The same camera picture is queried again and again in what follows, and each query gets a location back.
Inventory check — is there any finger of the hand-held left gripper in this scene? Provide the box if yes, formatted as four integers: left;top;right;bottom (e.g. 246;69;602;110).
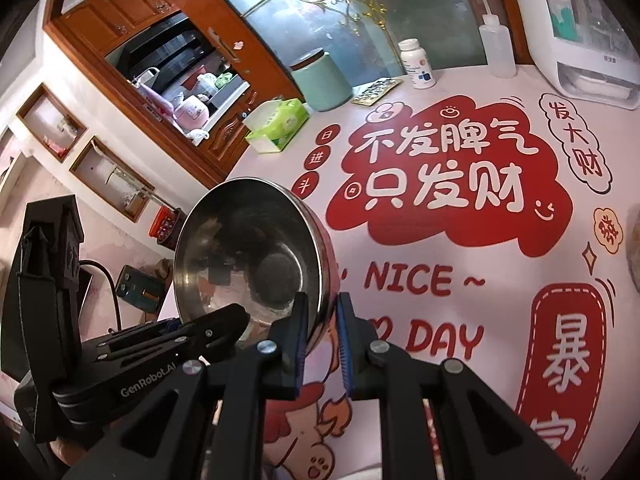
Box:
95;302;251;362
96;317;182;352

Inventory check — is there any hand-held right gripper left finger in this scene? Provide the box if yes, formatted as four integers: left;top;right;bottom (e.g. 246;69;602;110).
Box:
62;292;310;480

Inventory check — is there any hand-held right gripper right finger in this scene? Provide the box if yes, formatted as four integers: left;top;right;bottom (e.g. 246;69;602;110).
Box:
336;292;561;480

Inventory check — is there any pink steel bowl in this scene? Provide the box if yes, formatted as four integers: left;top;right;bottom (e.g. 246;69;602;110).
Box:
173;177;335;357

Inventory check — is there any teal handheld device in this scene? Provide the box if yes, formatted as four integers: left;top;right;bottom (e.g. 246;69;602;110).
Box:
116;264;167;312

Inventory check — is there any green tissue box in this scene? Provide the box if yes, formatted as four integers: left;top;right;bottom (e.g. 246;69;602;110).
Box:
243;98;310;154

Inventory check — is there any blister pill pack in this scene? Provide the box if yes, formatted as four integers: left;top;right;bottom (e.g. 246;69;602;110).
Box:
352;78;404;106

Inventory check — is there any mint green canister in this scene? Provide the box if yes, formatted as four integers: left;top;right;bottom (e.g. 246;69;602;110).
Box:
290;49;355;113

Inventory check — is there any black range hood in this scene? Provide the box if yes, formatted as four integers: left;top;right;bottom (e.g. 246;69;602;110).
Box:
104;12;222;87

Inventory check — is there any white pill bottle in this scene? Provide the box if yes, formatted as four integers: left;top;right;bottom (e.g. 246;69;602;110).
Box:
398;38;437;90

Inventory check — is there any frosted glass door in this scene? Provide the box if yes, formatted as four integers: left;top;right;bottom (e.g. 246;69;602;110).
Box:
185;0;506;102

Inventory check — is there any wooden kitchen cabinet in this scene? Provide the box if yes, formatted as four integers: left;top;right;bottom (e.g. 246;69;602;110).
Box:
44;0;202;47

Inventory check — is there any clear squeeze bottle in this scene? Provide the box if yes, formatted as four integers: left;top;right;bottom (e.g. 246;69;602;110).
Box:
476;0;517;80

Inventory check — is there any white countertop storage cabinet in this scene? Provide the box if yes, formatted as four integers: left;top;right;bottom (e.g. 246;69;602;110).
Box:
522;0;640;111

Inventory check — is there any white teal bottle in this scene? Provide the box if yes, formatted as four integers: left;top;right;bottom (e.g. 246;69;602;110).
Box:
536;0;577;44

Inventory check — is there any black cable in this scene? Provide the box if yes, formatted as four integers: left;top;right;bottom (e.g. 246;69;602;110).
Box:
79;259;122;332

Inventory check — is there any recessed wall niche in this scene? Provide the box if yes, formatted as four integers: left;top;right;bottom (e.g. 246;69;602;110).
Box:
16;83;89;162
69;137;157;222

